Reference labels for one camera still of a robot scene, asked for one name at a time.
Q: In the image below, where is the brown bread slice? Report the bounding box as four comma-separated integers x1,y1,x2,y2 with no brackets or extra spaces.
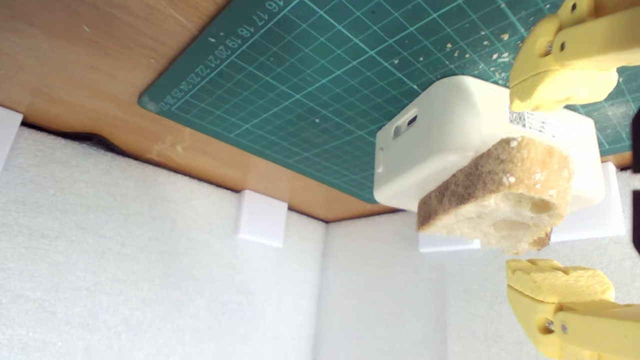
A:
416,136,573,256

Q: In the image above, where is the white rounded block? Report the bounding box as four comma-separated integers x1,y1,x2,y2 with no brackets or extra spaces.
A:
372,75,607,213

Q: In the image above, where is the green cutting mat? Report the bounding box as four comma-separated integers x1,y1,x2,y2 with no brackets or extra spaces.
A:
137,0,640,205

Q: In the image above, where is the white wall clip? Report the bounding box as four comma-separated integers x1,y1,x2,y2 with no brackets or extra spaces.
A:
0,106,24,173
550,161,627,243
236,190,289,248

